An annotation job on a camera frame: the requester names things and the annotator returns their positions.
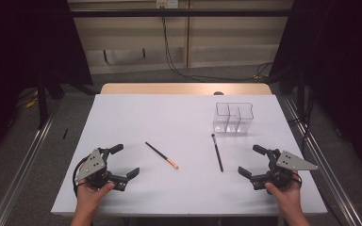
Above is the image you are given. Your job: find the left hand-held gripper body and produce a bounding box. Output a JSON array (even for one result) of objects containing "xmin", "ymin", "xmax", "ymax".
[{"xmin": 74, "ymin": 147, "xmax": 129, "ymax": 192}]

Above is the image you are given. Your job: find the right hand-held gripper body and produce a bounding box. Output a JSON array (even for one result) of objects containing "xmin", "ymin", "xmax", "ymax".
[{"xmin": 251, "ymin": 147, "xmax": 320, "ymax": 192}]

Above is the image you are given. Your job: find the clear acrylic organizer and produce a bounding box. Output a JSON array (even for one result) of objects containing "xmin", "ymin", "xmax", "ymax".
[{"xmin": 212, "ymin": 102, "xmax": 255, "ymax": 135}]

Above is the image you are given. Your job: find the person's left hand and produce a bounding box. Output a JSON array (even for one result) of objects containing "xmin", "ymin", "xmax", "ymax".
[{"xmin": 75, "ymin": 182, "xmax": 116, "ymax": 218}]

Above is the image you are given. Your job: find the person's right hand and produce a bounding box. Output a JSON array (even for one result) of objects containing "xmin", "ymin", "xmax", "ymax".
[{"xmin": 264, "ymin": 172, "xmax": 303, "ymax": 218}]

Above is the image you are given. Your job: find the white table board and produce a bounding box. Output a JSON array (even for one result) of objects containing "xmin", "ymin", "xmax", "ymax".
[{"xmin": 50, "ymin": 93, "xmax": 328, "ymax": 218}]

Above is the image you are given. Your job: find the black metal stand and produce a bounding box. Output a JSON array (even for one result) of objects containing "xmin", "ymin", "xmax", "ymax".
[{"xmin": 35, "ymin": 71, "xmax": 50, "ymax": 130}]

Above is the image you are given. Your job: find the wooden table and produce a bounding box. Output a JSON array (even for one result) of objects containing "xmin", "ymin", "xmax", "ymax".
[{"xmin": 99, "ymin": 82, "xmax": 273, "ymax": 96}]

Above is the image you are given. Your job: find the black curtain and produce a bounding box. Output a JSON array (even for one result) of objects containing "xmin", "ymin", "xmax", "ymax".
[
  {"xmin": 268, "ymin": 0, "xmax": 362, "ymax": 182},
  {"xmin": 0, "ymin": 0, "xmax": 94, "ymax": 159}
]

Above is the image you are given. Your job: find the black horizontal bar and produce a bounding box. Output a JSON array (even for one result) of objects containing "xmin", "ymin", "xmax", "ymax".
[{"xmin": 70, "ymin": 8, "xmax": 294, "ymax": 19}]

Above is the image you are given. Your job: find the aluminium floor rail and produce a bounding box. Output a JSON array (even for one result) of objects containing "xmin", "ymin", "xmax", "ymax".
[
  {"xmin": 283, "ymin": 96, "xmax": 362, "ymax": 226},
  {"xmin": 0, "ymin": 103, "xmax": 61, "ymax": 226}
]

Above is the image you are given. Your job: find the black floor cable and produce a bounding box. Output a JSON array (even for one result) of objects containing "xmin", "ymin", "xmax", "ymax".
[{"xmin": 287, "ymin": 89, "xmax": 316, "ymax": 140}]

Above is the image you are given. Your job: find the black wall cable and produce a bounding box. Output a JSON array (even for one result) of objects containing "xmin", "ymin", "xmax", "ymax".
[{"xmin": 160, "ymin": 5, "xmax": 273, "ymax": 83}]

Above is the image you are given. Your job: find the white wall outlet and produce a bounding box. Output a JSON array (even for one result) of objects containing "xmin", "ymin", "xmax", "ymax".
[{"xmin": 156, "ymin": 0, "xmax": 180, "ymax": 9}]

